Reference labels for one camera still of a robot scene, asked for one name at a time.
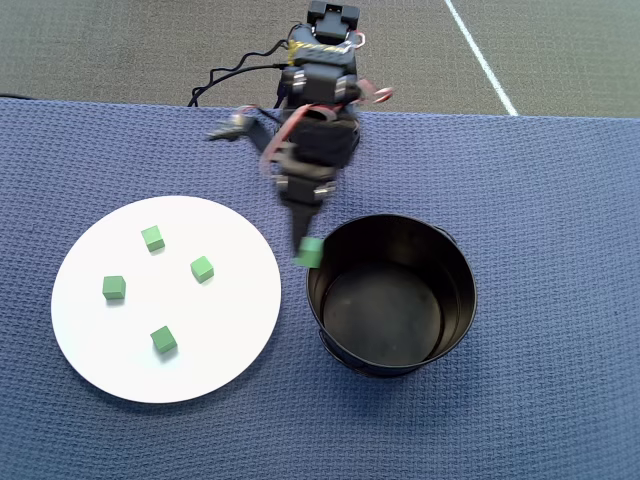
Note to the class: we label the green cube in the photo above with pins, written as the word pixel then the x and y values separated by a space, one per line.
pixel 310 254
pixel 114 288
pixel 202 270
pixel 163 340
pixel 152 238

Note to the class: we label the black metal bucket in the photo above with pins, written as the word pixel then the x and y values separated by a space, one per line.
pixel 390 310

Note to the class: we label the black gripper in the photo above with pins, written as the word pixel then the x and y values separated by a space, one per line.
pixel 303 190

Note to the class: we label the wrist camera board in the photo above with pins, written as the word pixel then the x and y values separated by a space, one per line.
pixel 232 127

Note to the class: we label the white round plate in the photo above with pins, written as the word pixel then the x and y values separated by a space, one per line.
pixel 225 325

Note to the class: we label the blue woven tablecloth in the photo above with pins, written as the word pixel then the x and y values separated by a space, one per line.
pixel 500 250

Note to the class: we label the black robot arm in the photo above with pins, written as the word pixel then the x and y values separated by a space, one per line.
pixel 320 80

